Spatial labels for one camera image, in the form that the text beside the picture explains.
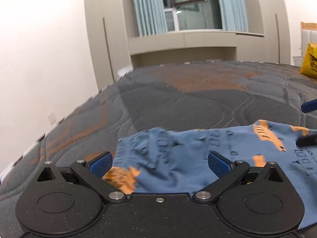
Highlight light blue curtain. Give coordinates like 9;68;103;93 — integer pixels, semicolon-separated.
214;0;249;33
130;0;169;36

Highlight window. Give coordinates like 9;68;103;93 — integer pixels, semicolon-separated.
160;0;223;31

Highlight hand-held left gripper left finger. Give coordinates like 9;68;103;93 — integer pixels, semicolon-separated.
37;151;127;204

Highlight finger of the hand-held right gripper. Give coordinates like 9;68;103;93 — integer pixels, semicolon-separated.
296;132;317;148
301;99;317;113

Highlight beige built-in cabinet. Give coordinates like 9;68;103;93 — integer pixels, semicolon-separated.
83;0;291;92

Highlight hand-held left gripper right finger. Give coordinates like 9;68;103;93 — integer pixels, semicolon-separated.
193;151;294;204

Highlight blue pants with orange print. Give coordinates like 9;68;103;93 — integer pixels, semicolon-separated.
103;120;317;231

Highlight yellow bag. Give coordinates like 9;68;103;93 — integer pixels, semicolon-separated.
300;42;317;80

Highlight grey and orange quilted mattress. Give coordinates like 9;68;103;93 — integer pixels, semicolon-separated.
0;60;317;238

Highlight white flat object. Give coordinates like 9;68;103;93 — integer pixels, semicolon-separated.
118;66;132;77

